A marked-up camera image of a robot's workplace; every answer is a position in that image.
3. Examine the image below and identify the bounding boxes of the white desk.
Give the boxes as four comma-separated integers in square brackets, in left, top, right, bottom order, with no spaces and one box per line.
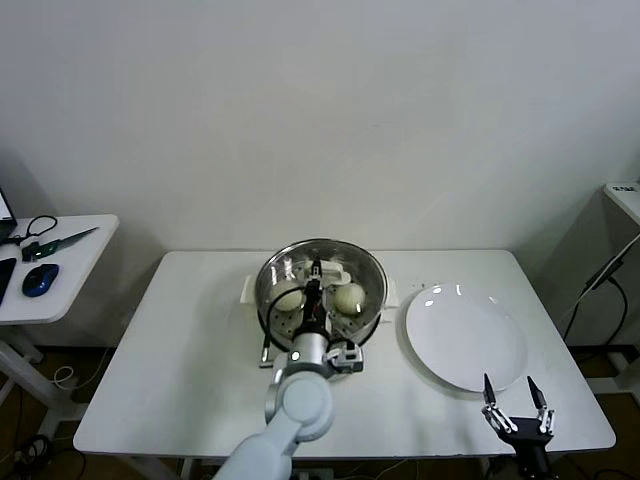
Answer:
[602,182,640,396]

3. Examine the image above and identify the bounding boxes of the black phone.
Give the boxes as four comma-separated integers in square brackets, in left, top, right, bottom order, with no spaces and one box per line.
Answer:
[0,257,19,307]

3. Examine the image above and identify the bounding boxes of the glass pot lid white handle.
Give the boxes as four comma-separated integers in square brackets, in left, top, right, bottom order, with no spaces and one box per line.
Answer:
[256,239,389,347]

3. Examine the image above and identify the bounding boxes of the white steamed baozi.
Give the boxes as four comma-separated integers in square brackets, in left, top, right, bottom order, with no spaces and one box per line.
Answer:
[269,282,306,314]
[332,283,366,315]

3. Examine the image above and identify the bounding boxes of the black laptop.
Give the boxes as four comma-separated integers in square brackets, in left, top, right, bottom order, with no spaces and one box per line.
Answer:
[0,183,20,246]

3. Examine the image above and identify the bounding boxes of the black cable loop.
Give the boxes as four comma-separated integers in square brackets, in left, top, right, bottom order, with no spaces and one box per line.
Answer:
[0,214,60,247]

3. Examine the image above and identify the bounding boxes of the green handled saw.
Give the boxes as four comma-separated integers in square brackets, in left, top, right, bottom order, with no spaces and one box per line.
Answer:
[37,226,102,257]

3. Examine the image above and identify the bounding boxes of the black floor cables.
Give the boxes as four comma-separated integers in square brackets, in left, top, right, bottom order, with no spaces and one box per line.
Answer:
[14,434,54,471]

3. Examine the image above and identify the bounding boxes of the blue computer mouse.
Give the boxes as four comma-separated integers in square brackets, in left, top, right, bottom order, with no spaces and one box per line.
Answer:
[21,262,61,298]

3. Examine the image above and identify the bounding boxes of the white side table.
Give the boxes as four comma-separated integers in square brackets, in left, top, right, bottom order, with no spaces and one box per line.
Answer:
[0,213,121,419]

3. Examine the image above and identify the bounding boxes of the black power adapter cable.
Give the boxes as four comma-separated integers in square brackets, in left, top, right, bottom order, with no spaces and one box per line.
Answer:
[563,247,640,346]

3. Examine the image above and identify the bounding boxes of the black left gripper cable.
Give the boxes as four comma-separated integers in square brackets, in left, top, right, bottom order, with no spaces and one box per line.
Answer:
[258,287,311,369]

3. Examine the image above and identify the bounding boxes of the white table leg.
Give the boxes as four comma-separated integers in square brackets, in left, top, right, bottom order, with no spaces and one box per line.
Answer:
[177,457,206,480]

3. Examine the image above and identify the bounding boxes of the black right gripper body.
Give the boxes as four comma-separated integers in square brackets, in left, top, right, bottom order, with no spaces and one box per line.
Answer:
[499,417,554,474]

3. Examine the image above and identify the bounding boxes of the white coiled floor cable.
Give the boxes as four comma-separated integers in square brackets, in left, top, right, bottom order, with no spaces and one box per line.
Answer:
[53,365,81,390]

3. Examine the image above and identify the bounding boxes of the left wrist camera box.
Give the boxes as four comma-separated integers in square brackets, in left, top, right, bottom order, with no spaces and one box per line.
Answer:
[324,341,366,374]

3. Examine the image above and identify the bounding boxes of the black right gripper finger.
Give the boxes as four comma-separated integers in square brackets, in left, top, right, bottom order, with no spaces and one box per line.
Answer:
[527,375,556,434]
[480,373,519,435]

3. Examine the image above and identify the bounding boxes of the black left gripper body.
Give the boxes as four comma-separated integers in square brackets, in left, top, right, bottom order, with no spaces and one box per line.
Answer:
[302,280,331,337]

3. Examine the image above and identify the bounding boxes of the white round plate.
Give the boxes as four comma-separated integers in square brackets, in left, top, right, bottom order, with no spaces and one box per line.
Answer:
[405,283,530,394]

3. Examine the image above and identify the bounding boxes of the white electric cooking pot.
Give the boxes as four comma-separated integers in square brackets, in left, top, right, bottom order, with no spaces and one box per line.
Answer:
[240,274,401,386]

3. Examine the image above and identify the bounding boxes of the stainless steel steamer basket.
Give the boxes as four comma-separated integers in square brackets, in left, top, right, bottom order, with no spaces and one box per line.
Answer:
[255,238,389,351]

